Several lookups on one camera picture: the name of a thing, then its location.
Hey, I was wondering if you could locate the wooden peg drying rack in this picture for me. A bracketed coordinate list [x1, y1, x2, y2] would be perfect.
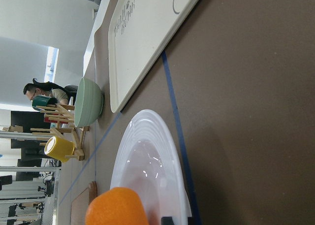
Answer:
[2, 102, 91, 161]

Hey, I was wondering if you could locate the white round plate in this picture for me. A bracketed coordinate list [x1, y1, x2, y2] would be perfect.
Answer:
[110, 109, 192, 225]

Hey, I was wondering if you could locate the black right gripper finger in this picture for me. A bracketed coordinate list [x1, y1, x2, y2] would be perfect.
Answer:
[161, 217, 194, 225]

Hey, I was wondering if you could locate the yellow plastic mug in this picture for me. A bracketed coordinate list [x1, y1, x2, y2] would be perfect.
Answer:
[44, 136, 74, 162]

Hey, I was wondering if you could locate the background standing person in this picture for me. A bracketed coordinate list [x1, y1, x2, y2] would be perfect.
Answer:
[23, 78, 78, 105]

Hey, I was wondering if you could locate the orange fruit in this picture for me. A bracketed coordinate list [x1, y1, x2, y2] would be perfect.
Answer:
[85, 187, 149, 225]

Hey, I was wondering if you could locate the dark green mug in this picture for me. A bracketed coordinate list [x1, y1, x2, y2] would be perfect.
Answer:
[32, 95, 58, 111]

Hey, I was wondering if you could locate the brown wooden tray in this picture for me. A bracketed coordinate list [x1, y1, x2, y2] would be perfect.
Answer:
[70, 181, 97, 225]

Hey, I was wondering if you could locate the cream bear tray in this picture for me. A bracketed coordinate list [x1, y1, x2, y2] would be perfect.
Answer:
[108, 0, 198, 113]

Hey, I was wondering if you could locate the green ceramic bowl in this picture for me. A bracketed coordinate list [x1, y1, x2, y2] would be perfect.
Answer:
[74, 77, 104, 128]

